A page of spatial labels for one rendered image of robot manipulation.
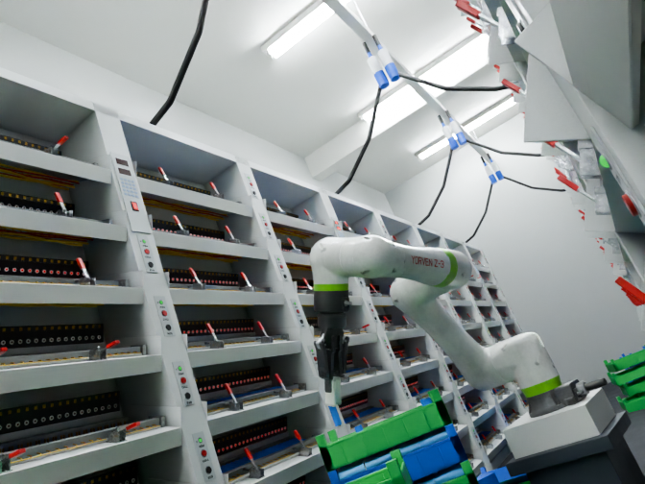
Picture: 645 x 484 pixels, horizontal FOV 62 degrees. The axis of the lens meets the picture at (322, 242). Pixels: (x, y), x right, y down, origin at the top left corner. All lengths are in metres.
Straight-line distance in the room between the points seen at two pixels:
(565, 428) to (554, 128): 1.41
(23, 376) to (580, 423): 1.45
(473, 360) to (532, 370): 0.18
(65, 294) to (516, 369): 1.35
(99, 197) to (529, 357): 1.43
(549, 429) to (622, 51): 1.61
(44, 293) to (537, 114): 1.18
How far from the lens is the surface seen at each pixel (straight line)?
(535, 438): 1.84
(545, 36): 0.40
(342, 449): 1.29
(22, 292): 1.39
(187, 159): 2.24
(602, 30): 0.27
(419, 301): 1.72
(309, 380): 2.07
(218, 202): 2.09
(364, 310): 2.73
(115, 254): 1.69
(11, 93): 1.80
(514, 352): 1.87
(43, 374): 1.33
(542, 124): 0.48
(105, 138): 1.84
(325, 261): 1.36
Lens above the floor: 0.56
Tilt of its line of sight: 18 degrees up
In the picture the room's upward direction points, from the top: 22 degrees counter-clockwise
